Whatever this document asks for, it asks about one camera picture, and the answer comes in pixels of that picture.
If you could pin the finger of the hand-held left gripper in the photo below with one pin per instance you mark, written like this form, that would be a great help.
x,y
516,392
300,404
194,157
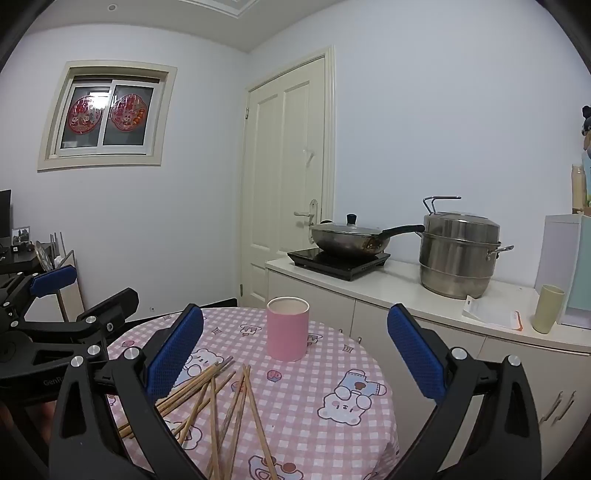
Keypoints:
x,y
115,307
53,280

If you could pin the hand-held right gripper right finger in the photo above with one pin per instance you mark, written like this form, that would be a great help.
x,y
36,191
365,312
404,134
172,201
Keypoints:
x,y
415,355

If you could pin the small photo frame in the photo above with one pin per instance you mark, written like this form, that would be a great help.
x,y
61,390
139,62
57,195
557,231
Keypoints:
x,y
21,235

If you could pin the cream panel door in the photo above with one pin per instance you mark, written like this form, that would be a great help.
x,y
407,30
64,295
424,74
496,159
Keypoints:
x,y
281,184

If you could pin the black induction cooker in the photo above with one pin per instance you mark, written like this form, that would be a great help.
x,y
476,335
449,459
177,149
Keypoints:
x,y
337,265

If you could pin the stainless steel steamer pot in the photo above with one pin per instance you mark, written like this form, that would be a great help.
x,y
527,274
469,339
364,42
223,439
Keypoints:
x,y
457,258

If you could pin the white and teal box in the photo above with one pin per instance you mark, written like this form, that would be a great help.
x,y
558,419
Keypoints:
x,y
561,263

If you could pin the dark plush toy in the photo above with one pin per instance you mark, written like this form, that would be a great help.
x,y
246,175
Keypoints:
x,y
586,129

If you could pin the round table pink checkered cloth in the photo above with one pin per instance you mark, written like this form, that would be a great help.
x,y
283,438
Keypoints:
x,y
300,406

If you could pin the pale yellow cup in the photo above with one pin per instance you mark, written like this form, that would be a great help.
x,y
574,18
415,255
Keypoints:
x,y
547,309

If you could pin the red round window sticker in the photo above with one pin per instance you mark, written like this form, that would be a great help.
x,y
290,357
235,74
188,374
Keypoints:
x,y
84,115
129,112

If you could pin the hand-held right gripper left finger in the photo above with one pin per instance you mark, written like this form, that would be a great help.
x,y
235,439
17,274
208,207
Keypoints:
x,y
178,350

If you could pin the black monitor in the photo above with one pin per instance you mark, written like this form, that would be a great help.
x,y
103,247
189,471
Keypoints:
x,y
4,214

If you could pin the leaning wooden boards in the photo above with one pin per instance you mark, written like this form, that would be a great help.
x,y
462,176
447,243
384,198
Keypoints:
x,y
69,295

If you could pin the cream framed window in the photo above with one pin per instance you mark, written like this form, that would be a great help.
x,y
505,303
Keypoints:
x,y
106,115

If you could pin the glass wok lid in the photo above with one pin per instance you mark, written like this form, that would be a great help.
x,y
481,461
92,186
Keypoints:
x,y
346,225

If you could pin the beige bottle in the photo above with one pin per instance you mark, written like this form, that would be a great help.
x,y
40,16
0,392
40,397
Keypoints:
x,y
578,189

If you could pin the white paper leaflet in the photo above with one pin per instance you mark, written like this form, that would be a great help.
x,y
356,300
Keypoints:
x,y
491,314

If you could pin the bunch of wooden chopsticks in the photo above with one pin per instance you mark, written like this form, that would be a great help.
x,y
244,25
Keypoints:
x,y
196,384

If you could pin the white kitchen cabinet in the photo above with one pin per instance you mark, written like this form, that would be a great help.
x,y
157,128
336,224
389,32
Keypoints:
x,y
415,350

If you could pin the pink cup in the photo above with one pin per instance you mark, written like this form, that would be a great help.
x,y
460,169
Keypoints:
x,y
286,330

